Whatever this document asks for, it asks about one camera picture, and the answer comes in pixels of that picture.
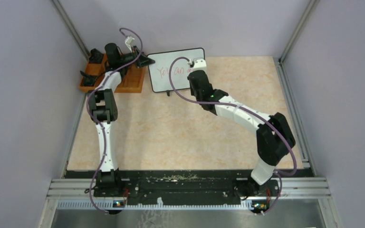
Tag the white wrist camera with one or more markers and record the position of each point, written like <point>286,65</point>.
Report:
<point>198,64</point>
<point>128,42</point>

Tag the small black-framed whiteboard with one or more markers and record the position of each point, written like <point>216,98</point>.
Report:
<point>163,69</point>

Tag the right aluminium corner post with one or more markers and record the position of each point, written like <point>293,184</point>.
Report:
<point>310,8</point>

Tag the aluminium front rail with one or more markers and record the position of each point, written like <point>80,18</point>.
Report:
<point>296,188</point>

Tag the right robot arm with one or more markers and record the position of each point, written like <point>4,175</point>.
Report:
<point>273,134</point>

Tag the black part tray front-left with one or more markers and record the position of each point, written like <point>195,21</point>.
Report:
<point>87,79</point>

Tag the white slotted cable duct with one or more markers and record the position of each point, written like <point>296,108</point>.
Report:
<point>111,204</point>

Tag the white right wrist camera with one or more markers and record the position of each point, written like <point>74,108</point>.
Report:
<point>198,64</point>

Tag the right aluminium side rail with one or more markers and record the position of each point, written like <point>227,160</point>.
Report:
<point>301,139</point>

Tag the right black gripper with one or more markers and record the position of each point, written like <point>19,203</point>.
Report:
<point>191,90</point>

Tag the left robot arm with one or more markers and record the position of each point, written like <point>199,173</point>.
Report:
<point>102,109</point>

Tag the left aluminium corner post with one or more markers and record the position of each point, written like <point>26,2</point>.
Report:
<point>70,27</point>

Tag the aluminium corner post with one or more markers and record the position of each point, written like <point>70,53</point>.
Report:
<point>70,27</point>
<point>310,8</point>

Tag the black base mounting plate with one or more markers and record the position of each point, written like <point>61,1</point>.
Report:
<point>187,198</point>

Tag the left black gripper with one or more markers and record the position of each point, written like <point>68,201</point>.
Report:
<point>143,61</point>

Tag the orange wooden compartment tray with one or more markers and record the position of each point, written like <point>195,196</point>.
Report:
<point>131,83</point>

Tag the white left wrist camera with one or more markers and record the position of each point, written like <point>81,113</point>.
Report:
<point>128,42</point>

